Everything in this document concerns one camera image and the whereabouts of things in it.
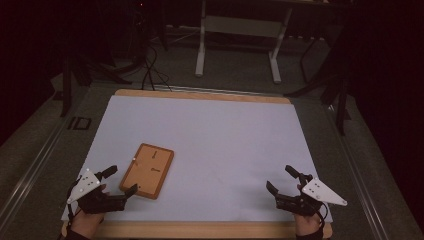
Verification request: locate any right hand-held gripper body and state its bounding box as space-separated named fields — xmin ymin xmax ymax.
xmin=275 ymin=176 xmax=348 ymax=217

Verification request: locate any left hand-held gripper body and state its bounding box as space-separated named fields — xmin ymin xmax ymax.
xmin=66 ymin=168 xmax=129 ymax=215

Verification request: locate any brown wooden picture frame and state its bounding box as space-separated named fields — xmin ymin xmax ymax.
xmin=118 ymin=142 xmax=175 ymax=201

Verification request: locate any person's right hand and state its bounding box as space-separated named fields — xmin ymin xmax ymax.
xmin=294 ymin=185 xmax=324 ymax=238

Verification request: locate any person's left hand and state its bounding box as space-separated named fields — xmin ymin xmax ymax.
xmin=70 ymin=184 xmax=110 ymax=240

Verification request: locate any pale grey table mat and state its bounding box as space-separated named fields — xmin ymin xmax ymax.
xmin=60 ymin=94 xmax=333 ymax=224

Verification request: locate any black metal stand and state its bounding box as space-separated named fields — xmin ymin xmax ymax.
xmin=284 ymin=31 xmax=353 ymax=137
xmin=59 ymin=54 xmax=133 ymax=118

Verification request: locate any white metal stand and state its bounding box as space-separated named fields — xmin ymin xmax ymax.
xmin=194 ymin=0 xmax=294 ymax=85

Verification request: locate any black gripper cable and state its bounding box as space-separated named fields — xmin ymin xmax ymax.
xmin=308 ymin=199 xmax=330 ymax=232

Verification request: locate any grey metal rail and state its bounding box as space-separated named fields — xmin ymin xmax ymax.
xmin=323 ymin=103 xmax=392 ymax=240
xmin=0 ymin=114 xmax=69 ymax=231

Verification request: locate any small black floor bracket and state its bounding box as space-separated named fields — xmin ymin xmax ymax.
xmin=67 ymin=116 xmax=93 ymax=131

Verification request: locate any black floor cable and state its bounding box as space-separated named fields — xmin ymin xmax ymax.
xmin=141 ymin=42 xmax=173 ymax=93

